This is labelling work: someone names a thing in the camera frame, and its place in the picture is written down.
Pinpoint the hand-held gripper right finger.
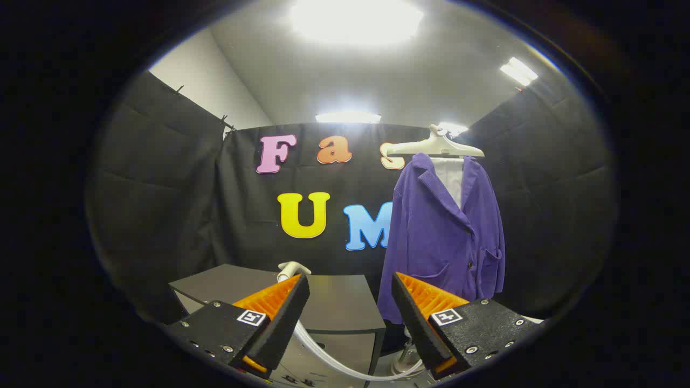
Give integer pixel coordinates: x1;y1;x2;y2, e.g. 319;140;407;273
391;272;545;381

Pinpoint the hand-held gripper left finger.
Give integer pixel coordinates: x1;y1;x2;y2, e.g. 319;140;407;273
162;274;311;380

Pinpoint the translucent garment steamer hose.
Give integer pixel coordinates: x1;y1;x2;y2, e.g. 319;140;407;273
293;320;425;383

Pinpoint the purple jacket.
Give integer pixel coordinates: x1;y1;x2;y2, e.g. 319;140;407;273
377;153;506;324

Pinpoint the white clothes hanger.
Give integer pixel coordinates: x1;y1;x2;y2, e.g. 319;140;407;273
385;124;485;160

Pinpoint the grey stand base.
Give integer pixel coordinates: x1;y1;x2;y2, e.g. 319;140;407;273
390;341;427;379

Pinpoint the grey cabinet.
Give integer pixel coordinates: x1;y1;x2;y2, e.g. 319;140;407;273
169;264;387;386

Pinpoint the white inner shirt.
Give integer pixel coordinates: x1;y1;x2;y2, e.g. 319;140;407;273
431;156;466;209

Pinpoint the black backdrop cloth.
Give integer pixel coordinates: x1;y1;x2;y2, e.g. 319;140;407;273
86;70;618;325

